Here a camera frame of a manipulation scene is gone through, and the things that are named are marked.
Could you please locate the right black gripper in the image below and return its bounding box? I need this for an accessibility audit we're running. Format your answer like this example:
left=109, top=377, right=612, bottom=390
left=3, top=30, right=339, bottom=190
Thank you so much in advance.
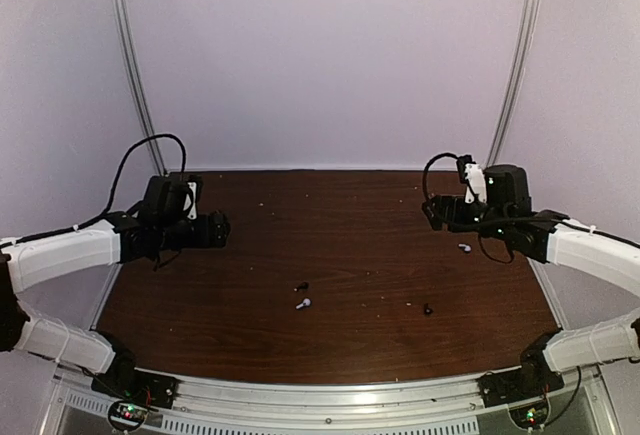
left=423, top=195, right=512, bottom=241

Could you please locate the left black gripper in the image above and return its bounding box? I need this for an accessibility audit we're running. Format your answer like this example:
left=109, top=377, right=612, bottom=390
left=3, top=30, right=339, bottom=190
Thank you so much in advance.
left=157, top=211, right=230, bottom=250

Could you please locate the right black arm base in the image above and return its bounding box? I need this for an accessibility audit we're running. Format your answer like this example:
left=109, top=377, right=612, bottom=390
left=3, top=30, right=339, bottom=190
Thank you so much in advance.
left=477, top=368, right=565, bottom=408

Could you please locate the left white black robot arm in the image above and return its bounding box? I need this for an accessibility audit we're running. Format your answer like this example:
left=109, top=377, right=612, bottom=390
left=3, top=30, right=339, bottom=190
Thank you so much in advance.
left=1, top=212, right=230, bottom=399

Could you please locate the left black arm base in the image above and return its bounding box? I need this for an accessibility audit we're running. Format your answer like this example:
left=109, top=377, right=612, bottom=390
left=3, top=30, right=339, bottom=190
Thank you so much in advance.
left=90, top=369, right=178, bottom=409

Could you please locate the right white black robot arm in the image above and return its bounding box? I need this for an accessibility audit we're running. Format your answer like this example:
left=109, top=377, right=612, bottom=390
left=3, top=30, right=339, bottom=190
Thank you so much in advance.
left=421, top=155, right=639, bottom=397

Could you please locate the lavender earbud at centre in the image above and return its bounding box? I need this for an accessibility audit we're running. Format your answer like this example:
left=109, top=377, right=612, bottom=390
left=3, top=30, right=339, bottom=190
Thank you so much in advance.
left=295, top=298, right=312, bottom=310

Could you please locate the left small circuit board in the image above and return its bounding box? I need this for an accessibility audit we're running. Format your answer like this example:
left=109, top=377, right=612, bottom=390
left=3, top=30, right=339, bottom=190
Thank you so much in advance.
left=107, top=400, right=149, bottom=431

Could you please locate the small circuit board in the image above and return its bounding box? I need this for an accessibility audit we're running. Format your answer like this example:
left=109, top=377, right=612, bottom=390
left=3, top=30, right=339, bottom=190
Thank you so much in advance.
left=107, top=400, right=149, bottom=431
left=509, top=401, right=550, bottom=431

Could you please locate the right small circuit board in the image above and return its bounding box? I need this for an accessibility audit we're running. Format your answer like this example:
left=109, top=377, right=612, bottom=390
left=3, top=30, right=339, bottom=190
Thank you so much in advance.
left=509, top=401, right=550, bottom=431

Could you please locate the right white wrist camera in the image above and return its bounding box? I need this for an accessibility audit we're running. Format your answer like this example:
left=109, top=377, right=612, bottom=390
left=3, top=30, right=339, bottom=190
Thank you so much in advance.
left=456, top=155, right=487, bottom=204

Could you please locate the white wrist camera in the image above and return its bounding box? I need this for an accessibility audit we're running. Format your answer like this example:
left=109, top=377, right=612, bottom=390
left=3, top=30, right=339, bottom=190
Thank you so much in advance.
left=137, top=173, right=204, bottom=224
left=456, top=155, right=487, bottom=204

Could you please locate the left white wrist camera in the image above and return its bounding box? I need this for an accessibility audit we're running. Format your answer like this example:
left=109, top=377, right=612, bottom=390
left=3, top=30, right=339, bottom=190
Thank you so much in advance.
left=137, top=173, right=204, bottom=224

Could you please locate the right black braided cable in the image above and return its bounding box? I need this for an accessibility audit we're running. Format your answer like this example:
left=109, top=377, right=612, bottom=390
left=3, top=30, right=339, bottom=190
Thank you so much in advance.
left=422, top=152, right=514, bottom=265

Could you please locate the black braided cable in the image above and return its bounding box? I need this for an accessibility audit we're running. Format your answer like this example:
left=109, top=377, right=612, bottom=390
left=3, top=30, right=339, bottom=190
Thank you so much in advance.
left=74, top=133, right=189, bottom=231
left=422, top=152, right=514, bottom=265

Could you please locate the left black braided cable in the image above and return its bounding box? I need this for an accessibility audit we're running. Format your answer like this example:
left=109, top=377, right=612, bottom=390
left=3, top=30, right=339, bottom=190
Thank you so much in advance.
left=74, top=133, right=189, bottom=231

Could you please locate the front aluminium rail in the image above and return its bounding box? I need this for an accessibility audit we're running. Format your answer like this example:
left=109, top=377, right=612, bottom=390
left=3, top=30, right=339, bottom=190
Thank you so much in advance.
left=49, top=362, right=621, bottom=435

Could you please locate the right aluminium frame post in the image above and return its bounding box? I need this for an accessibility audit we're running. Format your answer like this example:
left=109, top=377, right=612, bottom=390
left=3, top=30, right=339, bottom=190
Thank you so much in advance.
left=486, top=0, right=541, bottom=165

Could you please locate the aluminium frame post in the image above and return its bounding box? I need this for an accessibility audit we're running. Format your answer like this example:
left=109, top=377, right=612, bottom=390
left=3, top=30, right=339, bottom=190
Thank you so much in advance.
left=103, top=0, right=169, bottom=176
left=486, top=0, right=541, bottom=165

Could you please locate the left aluminium frame post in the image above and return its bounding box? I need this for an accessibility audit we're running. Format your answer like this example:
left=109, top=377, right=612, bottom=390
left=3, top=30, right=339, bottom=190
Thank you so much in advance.
left=103, top=0, right=169, bottom=176

